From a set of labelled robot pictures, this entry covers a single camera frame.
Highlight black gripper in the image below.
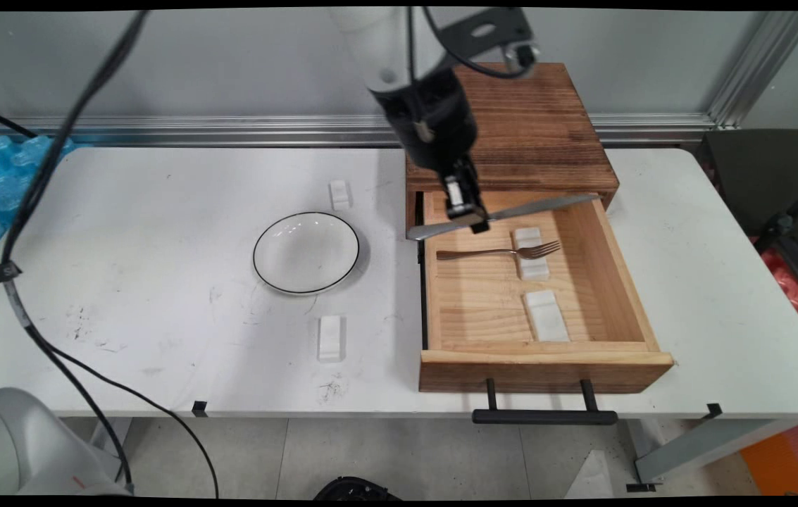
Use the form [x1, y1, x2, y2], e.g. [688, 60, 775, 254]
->
[370, 65, 492, 234]

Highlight silver fork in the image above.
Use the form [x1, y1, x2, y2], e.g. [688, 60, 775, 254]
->
[435, 240, 562, 262]

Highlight silver table knife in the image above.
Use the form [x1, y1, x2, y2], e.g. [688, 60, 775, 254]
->
[406, 193, 601, 242]

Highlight dark wooden drawer cabinet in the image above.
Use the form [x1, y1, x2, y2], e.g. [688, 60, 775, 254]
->
[404, 62, 620, 240]

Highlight light wooden drawer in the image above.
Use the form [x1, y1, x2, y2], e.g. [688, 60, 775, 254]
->
[417, 190, 675, 394]

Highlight white bowl with black rim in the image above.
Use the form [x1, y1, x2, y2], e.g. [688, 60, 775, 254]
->
[252, 211, 361, 295]

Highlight black round floor object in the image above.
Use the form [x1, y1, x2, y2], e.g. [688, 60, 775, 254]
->
[314, 477, 403, 501]

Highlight red bag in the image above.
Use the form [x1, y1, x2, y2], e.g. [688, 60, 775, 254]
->
[761, 246, 798, 333]

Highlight grey table leg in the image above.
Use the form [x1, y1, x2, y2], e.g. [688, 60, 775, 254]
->
[625, 418, 798, 492]

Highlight orange box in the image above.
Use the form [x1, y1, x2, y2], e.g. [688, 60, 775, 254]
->
[740, 419, 798, 496]

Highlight blue bubble wrap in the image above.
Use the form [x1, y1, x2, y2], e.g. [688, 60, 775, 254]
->
[0, 134, 80, 270]

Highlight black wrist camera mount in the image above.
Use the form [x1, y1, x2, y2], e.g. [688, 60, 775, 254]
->
[437, 8, 541, 73]

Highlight black drawer handle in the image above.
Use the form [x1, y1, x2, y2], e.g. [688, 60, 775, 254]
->
[472, 378, 618, 426]

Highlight horizontal aluminium frame rail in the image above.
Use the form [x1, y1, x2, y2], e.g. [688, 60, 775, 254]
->
[0, 113, 716, 149]

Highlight slanted aluminium frame post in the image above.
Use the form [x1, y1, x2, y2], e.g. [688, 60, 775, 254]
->
[707, 11, 798, 130]

